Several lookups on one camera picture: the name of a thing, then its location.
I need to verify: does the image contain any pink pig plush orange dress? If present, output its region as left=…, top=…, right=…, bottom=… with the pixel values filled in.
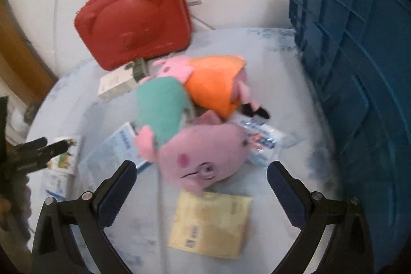
left=151, top=55, right=271, bottom=120

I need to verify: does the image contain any yellow paper packet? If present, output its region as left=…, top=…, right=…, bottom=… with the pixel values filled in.
left=167, top=191, right=253, bottom=259

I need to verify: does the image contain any small white blue packet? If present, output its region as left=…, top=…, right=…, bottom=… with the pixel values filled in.
left=43, top=173, right=73, bottom=201

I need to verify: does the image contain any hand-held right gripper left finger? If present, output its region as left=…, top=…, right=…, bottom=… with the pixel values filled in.
left=31, top=160, right=138, bottom=274

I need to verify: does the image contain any small carton green print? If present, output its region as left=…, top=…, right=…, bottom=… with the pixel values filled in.
left=48, top=136, right=82, bottom=176

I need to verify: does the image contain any white cardboard box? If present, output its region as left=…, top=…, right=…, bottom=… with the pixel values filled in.
left=98, top=62, right=142, bottom=101

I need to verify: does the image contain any pink pig plush teal outfit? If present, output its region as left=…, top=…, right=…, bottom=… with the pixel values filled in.
left=133, top=77, right=249, bottom=197

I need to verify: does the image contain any wooden door frame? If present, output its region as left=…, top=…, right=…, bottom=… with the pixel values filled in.
left=0, top=0, right=58, bottom=91

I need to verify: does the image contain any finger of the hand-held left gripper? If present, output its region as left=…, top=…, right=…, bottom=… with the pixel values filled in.
left=15, top=137, right=49, bottom=154
left=14, top=141, right=78, bottom=174

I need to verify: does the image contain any flat blue white packet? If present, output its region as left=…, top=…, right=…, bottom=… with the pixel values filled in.
left=79, top=121, right=153, bottom=185

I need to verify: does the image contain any blue plastic crate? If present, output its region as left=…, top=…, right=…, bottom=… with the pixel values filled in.
left=287, top=0, right=411, bottom=262

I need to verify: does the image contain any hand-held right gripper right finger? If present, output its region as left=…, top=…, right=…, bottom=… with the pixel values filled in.
left=267, top=161, right=375, bottom=274

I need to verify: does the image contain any person's left forearm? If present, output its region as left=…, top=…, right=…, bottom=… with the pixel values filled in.
left=0, top=176, right=31, bottom=242

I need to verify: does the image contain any clear tissue packet blue print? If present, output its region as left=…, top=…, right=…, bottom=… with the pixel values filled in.
left=231, top=115, right=288, bottom=165

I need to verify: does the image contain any light blue printed cloth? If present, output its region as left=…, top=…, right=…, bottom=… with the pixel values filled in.
left=26, top=27, right=342, bottom=274

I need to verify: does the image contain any red toy suitcase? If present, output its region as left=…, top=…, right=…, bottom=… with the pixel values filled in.
left=74, top=0, right=193, bottom=71

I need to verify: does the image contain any dark green small packet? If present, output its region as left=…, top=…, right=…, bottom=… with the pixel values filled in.
left=130, top=58, right=149, bottom=82

